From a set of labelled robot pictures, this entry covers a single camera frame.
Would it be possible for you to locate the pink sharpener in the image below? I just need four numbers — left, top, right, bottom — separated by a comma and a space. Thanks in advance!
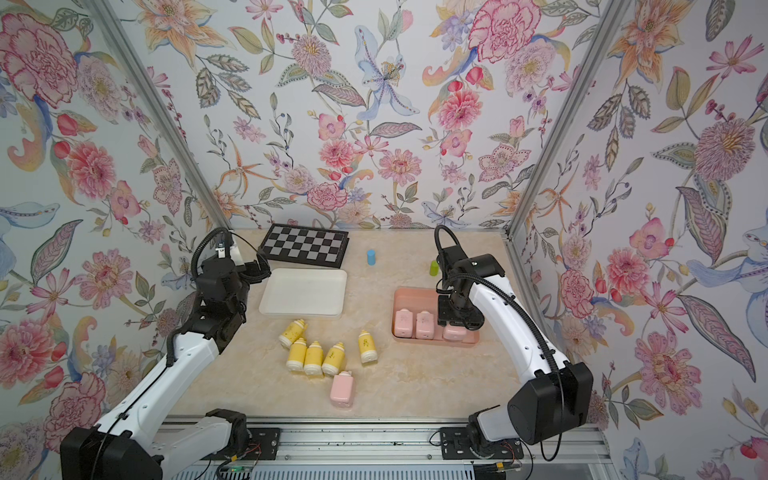
330, 371, 355, 408
442, 325, 469, 342
393, 309, 415, 338
415, 311, 436, 340

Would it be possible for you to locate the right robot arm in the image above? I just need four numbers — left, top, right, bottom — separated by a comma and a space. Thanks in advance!
436, 245, 594, 449

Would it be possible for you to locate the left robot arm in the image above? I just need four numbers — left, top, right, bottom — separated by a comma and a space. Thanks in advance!
60, 233, 271, 479

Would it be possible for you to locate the pink storage tray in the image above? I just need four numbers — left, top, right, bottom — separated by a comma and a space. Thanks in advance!
390, 287, 480, 348

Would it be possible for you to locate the white storage tray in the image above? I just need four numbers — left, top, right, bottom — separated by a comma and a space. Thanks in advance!
259, 268, 348, 319

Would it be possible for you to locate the black white checkerboard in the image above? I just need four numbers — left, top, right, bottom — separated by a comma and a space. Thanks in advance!
259, 224, 349, 269

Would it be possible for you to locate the yellow sharpener far left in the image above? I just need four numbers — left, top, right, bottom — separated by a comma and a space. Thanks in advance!
278, 319, 307, 348

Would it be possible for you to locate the yellow sharpener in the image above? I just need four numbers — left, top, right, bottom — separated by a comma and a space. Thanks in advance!
358, 330, 379, 365
278, 319, 307, 348
286, 337, 307, 372
321, 342, 346, 376
303, 341, 324, 377

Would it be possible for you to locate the yellow sharpener right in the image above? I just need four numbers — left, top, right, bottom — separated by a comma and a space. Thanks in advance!
358, 330, 379, 365

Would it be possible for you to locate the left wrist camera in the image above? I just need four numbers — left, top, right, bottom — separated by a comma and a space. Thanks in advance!
216, 240, 244, 265

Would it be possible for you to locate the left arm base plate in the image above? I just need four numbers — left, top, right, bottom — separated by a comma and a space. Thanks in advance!
204, 427, 282, 461

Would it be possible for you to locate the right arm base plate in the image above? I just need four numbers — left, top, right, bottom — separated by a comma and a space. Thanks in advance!
436, 426, 525, 461

